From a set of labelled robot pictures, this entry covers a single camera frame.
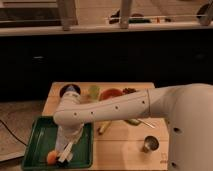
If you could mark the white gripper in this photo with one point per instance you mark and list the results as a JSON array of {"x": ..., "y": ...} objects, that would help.
[{"x": 66, "y": 137}]

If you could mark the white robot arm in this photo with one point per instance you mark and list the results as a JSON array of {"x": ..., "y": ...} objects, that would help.
[{"x": 188, "y": 108}]

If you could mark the green plastic tray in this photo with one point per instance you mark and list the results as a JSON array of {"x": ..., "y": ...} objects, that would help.
[{"x": 43, "y": 139}]

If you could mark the orange round toy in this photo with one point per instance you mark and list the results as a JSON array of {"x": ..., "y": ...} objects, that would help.
[{"x": 51, "y": 158}]

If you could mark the yellow corn toy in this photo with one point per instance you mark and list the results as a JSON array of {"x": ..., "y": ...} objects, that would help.
[{"x": 103, "y": 127}]

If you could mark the black bowl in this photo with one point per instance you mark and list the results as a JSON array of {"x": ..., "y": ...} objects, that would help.
[{"x": 70, "y": 88}]

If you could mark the green cup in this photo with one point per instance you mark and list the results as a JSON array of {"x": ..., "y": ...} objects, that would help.
[{"x": 94, "y": 91}]

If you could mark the red bowl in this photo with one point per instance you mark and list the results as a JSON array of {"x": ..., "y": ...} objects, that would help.
[{"x": 109, "y": 93}]

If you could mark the metal cup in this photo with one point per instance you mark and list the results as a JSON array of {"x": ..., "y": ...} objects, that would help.
[{"x": 151, "y": 144}]

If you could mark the dark grapes toy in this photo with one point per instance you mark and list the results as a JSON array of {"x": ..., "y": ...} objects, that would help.
[{"x": 129, "y": 90}]

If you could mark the wooden railing beam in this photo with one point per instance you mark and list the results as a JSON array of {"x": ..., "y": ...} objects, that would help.
[{"x": 83, "y": 29}]

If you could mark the green spoon with metal handle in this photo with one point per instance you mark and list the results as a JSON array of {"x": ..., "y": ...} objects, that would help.
[{"x": 137, "y": 122}]

